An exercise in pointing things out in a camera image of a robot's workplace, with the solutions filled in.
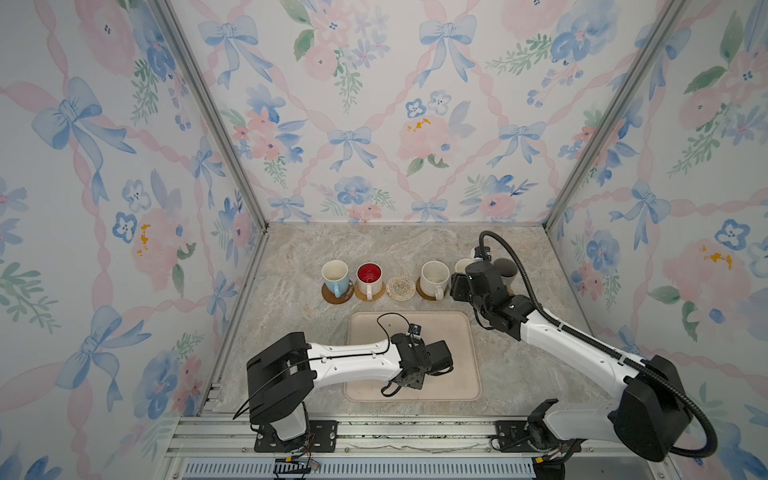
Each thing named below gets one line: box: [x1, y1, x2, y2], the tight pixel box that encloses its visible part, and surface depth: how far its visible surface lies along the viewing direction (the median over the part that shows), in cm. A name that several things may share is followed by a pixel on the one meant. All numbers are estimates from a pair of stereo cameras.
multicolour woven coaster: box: [386, 275, 416, 302], surface depth 103 cm
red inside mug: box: [356, 261, 383, 301], surface depth 98 cm
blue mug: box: [321, 259, 349, 298], surface depth 95 cm
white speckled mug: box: [420, 260, 450, 301], surface depth 97 cm
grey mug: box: [493, 258, 518, 289], surface depth 97 cm
